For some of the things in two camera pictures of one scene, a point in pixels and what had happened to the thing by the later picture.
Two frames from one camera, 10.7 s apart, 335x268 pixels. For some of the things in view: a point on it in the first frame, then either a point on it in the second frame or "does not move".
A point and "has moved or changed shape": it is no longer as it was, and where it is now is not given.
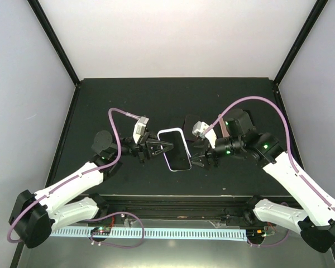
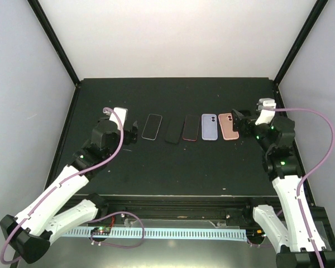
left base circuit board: x=101 y=231 does not move
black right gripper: x=209 y=152 -> x=241 y=119
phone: x=178 y=157 has moved or changed shape
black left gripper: x=143 y=151 -> x=127 y=139
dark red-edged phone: x=190 y=120 does not move
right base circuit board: x=255 y=234 does not move
